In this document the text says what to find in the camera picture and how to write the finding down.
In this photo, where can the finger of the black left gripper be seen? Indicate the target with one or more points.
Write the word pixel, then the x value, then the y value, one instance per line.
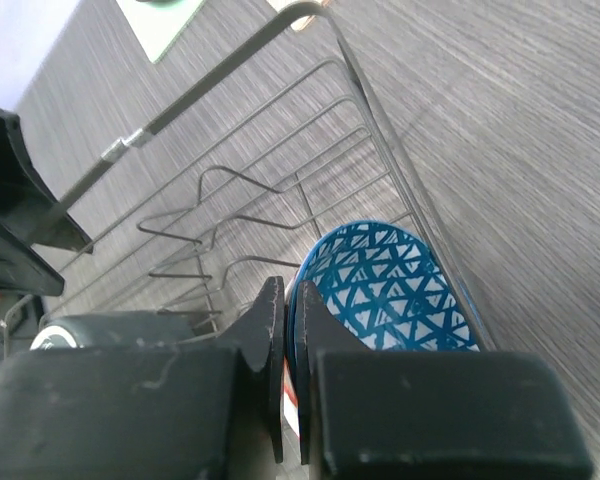
pixel 23 271
pixel 25 198

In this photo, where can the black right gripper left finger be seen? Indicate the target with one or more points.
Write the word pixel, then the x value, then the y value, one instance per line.
pixel 205 409

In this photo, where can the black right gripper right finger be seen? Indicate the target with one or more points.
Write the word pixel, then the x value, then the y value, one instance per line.
pixel 366 414

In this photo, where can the white bowl red diamond pattern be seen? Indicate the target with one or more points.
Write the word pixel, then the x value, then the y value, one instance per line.
pixel 384 285

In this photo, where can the grey ceramic mug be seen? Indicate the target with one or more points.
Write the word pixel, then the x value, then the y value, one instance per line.
pixel 123 328

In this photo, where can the light green clipboard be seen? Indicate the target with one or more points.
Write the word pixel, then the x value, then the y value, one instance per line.
pixel 157 24

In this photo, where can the grey wire dish rack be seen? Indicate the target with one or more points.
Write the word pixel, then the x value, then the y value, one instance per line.
pixel 234 184

